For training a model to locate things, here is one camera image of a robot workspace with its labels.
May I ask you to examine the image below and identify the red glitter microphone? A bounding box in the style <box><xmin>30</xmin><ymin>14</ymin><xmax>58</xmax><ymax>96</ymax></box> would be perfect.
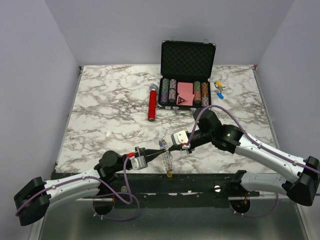
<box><xmin>147</xmin><ymin>84</ymin><xmax>158</xmax><ymax>122</ymax></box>

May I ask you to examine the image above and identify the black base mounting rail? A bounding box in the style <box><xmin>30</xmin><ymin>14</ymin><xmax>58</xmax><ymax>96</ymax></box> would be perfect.
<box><xmin>91</xmin><ymin>170</ymin><xmax>260</xmax><ymax>213</ymax></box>

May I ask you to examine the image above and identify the black triangular all-in button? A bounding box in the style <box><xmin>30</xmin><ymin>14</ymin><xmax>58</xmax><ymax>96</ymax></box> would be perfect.
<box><xmin>177</xmin><ymin>96</ymin><xmax>186</xmax><ymax>105</ymax></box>

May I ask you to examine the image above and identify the blue key tag far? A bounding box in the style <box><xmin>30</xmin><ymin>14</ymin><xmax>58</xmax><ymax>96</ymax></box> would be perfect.
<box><xmin>217</xmin><ymin>93</ymin><xmax>224</xmax><ymax>99</ymax></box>

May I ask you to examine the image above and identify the orange blue lower chip stack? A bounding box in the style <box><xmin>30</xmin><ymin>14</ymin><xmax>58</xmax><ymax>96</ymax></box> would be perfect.
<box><xmin>168</xmin><ymin>88</ymin><xmax>176</xmax><ymax>103</ymax></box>

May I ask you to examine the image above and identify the yellow key tag far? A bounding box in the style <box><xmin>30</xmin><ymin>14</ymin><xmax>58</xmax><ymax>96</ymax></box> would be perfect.
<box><xmin>215</xmin><ymin>81</ymin><xmax>222</xmax><ymax>87</ymax></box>

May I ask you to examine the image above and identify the loose pink playing cards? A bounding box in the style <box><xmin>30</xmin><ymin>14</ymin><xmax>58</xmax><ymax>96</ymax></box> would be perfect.
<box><xmin>177</xmin><ymin>92</ymin><xmax>195</xmax><ymax>106</ymax></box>

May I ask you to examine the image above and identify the purple chip stack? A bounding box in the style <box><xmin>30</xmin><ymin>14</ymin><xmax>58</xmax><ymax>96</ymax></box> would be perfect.
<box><xmin>160</xmin><ymin>92</ymin><xmax>168</xmax><ymax>104</ymax></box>

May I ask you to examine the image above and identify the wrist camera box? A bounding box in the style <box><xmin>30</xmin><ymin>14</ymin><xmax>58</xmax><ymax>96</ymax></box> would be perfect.
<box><xmin>171</xmin><ymin>130</ymin><xmax>190</xmax><ymax>150</ymax></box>
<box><xmin>130</xmin><ymin>155</ymin><xmax>148</xmax><ymax>171</ymax></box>

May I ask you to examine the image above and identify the orange black chip stack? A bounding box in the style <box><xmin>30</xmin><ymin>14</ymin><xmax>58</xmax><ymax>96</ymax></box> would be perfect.
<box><xmin>201</xmin><ymin>82</ymin><xmax>209</xmax><ymax>98</ymax></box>

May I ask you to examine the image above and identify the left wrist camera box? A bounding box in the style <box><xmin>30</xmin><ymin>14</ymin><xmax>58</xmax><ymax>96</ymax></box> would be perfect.
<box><xmin>130</xmin><ymin>155</ymin><xmax>148</xmax><ymax>171</ymax></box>

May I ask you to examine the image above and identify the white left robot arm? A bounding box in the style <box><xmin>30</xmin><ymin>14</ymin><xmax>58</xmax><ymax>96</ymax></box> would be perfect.
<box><xmin>13</xmin><ymin>147</ymin><xmax>165</xmax><ymax>226</ymax></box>

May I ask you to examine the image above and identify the pink playing card deck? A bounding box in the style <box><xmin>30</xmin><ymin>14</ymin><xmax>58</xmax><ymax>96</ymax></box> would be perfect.
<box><xmin>177</xmin><ymin>82</ymin><xmax>194</xmax><ymax>94</ymax></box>

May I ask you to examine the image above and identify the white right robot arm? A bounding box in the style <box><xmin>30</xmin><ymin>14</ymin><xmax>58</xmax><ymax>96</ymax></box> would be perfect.
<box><xmin>169</xmin><ymin>107</ymin><xmax>320</xmax><ymax>207</ymax></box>

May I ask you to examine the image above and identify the black poker chip case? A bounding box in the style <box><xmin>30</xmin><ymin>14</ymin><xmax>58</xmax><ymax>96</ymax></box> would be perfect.
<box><xmin>157</xmin><ymin>40</ymin><xmax>217</xmax><ymax>111</ymax></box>

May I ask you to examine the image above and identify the red chip stack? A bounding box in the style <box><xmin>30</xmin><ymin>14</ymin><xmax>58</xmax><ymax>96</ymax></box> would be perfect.
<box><xmin>193</xmin><ymin>90</ymin><xmax>201</xmax><ymax>104</ymax></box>

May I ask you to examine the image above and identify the round metal keyring disc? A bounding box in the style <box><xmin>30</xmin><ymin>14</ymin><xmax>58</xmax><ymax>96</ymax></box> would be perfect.
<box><xmin>159</xmin><ymin>139</ymin><xmax>173</xmax><ymax>173</ymax></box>

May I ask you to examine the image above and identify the green blue chip stack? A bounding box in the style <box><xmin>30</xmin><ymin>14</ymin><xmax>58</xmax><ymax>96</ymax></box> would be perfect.
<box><xmin>161</xmin><ymin>78</ymin><xmax>170</xmax><ymax>93</ymax></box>

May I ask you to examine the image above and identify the green chip stack right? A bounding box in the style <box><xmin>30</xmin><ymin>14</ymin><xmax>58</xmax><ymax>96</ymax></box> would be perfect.
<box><xmin>193</xmin><ymin>81</ymin><xmax>201</xmax><ymax>92</ymax></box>

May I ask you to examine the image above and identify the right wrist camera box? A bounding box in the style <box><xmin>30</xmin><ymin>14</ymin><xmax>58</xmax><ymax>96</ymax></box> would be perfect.
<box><xmin>171</xmin><ymin>130</ymin><xmax>190</xmax><ymax>150</ymax></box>

